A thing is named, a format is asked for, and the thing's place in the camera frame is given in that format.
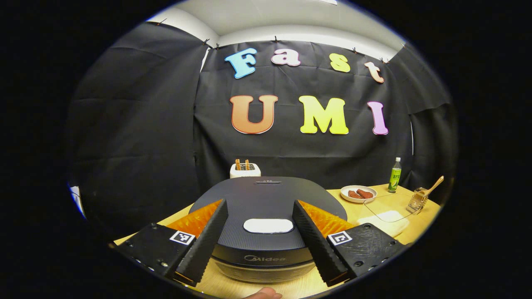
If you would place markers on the black rice cooker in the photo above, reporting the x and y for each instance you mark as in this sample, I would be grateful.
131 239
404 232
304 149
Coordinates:
266 199

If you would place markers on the green label drink bottle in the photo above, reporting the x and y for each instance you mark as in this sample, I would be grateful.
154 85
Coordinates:
395 178

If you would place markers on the wooden spoon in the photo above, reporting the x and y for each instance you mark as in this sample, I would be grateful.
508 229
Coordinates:
434 184

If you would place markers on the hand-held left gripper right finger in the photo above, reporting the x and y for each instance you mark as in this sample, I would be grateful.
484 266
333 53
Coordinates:
314 241

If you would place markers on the ceiling light panel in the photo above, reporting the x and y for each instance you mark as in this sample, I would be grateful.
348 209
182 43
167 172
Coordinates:
329 1

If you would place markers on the brown meat piece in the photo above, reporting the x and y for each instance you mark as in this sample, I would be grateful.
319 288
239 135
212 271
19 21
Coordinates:
365 193
354 194

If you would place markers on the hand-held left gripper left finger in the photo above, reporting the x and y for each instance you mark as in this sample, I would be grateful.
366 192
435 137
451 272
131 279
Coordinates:
205 241

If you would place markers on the clear glass rice container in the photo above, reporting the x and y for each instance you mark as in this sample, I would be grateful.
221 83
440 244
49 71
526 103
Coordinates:
386 203

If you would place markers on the white round plate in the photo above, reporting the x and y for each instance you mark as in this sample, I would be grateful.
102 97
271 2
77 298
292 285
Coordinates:
345 192

